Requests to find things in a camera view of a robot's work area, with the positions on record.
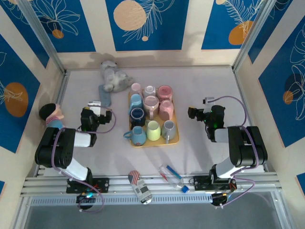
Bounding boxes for dark blue mug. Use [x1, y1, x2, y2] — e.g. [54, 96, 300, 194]
[128, 107, 146, 127]

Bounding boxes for grey mug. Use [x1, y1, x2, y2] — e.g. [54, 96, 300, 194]
[161, 120, 177, 145]

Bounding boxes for rose pink mug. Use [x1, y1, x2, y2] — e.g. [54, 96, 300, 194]
[156, 85, 173, 102]

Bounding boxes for light blue patterned mug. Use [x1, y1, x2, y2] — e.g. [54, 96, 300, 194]
[123, 125, 147, 146]

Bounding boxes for pale pink tall mug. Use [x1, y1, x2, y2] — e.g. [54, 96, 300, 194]
[130, 83, 143, 96]

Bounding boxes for light pink handled mug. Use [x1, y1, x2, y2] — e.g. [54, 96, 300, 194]
[142, 95, 160, 119]

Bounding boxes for light green mug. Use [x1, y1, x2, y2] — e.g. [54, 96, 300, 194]
[145, 120, 161, 141]

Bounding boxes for white mug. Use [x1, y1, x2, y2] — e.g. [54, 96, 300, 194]
[142, 85, 158, 98]

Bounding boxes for black-haired doll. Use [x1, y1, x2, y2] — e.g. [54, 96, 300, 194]
[39, 103, 65, 131]

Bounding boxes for grey plush toy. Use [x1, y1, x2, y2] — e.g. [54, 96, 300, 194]
[99, 60, 134, 93]

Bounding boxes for yellow plastic tray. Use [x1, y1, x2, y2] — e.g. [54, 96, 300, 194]
[128, 88, 180, 148]

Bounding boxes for blue toothbrush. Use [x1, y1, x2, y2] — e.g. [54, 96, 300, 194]
[166, 165, 182, 179]

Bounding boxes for flag patterned pouch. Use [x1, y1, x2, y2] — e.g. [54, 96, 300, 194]
[128, 170, 141, 186]

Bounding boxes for clear plastic bottle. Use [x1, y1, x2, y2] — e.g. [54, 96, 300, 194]
[158, 163, 190, 193]

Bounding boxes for white labelled can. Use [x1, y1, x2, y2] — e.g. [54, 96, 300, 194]
[132, 179, 153, 205]

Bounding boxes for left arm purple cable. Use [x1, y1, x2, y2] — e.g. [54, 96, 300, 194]
[51, 107, 117, 214]

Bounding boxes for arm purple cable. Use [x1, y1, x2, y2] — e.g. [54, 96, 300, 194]
[212, 95, 260, 209]
[51, 107, 117, 214]

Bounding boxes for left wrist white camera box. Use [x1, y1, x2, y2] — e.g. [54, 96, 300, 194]
[87, 101, 102, 115]

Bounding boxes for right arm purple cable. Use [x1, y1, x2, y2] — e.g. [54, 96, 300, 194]
[212, 95, 260, 209]

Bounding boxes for aluminium table side rail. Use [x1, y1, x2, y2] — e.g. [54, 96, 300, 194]
[34, 70, 71, 177]
[232, 68, 270, 173]

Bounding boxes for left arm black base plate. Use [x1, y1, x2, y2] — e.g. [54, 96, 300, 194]
[66, 177, 111, 194]

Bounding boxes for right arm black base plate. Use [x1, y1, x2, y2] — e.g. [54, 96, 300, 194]
[193, 175, 237, 192]

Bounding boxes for aluminium mounting rail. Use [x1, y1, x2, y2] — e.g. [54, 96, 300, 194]
[20, 172, 283, 198]

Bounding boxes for grey slotted cable duct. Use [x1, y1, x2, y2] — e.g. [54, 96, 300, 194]
[30, 193, 213, 207]

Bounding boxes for aluminium frame post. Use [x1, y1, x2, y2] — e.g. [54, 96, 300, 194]
[232, 0, 275, 73]
[17, 0, 67, 74]

